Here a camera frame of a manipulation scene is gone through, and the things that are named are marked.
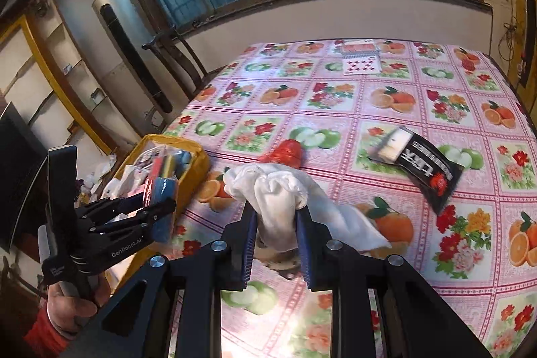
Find floral plastic tablecloth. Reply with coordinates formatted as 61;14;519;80
166;40;536;357

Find person's left hand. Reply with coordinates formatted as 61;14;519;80
46;274;111;339

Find dark red canister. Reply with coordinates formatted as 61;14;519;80
254;236;300;280

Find playing cards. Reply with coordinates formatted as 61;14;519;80
340;39;381;76

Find black snack packet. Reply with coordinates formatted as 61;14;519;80
369;125;464;215

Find yellow white storage box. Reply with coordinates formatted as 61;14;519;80
101;135;209;290

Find white cloth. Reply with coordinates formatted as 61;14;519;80
223;163;390;253

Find red shiny wrapped item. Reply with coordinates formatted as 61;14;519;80
258;139;303;169

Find wooden chair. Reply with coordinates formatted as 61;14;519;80
142;25;224;101

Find white standing air conditioner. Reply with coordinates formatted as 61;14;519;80
92;0;188;133

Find black television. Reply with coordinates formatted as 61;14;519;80
1;104;47;252

